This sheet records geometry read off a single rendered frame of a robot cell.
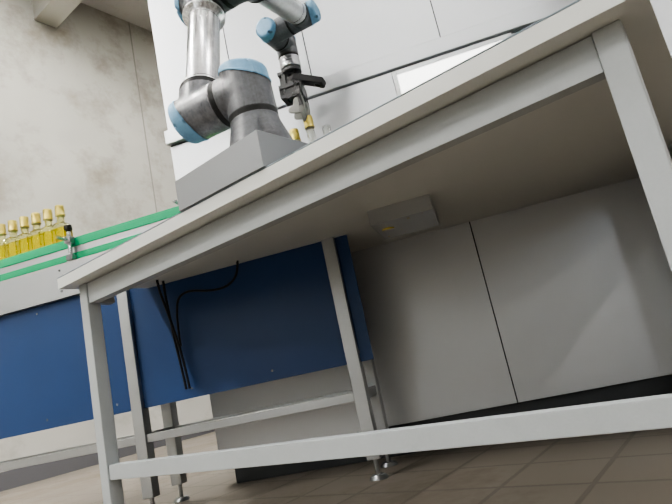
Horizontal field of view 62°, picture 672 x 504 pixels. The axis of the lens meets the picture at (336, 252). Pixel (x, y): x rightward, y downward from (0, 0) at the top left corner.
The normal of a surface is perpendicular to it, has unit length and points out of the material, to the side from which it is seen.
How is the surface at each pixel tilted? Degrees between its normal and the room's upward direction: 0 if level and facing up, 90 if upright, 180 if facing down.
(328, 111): 90
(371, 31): 90
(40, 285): 90
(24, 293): 90
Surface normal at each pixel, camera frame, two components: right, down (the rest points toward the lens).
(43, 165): 0.77, -0.29
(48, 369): -0.26, -0.15
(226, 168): -0.60, -0.04
